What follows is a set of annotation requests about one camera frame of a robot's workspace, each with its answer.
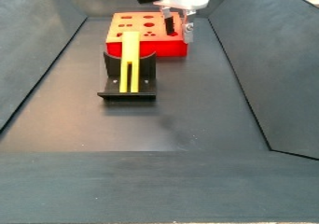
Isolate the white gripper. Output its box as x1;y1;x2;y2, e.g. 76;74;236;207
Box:
154;0;209;44

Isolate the yellow two-pronged square-circle object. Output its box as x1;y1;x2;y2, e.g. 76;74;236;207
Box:
120;32;140;93

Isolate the red fixture block with holes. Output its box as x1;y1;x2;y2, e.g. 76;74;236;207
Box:
105;12;188;57

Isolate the black curved regrasp stand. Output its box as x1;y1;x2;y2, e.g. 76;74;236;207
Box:
97;53;157;100

